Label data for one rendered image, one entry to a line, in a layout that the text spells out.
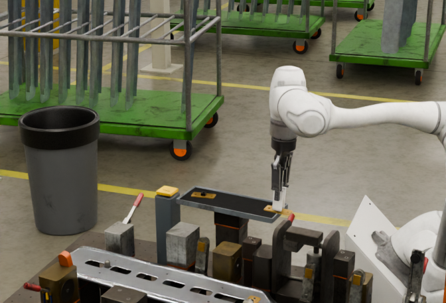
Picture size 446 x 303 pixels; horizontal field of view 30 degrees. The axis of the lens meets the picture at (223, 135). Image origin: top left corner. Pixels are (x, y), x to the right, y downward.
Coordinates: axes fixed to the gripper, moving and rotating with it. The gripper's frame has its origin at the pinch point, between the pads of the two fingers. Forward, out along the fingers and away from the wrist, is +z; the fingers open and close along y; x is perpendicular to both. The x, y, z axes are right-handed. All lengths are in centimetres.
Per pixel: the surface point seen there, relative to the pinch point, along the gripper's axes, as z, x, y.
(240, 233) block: 25.9, 20.3, 21.1
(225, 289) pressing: 32.5, 13.4, -5.8
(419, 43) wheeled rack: 92, 83, 665
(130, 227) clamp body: 29, 58, 10
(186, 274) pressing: 33.2, 29.0, -2.4
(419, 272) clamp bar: 13.8, -44.4, 1.1
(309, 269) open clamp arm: 22.0, -11.4, 1.3
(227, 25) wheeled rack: 103, 309, 667
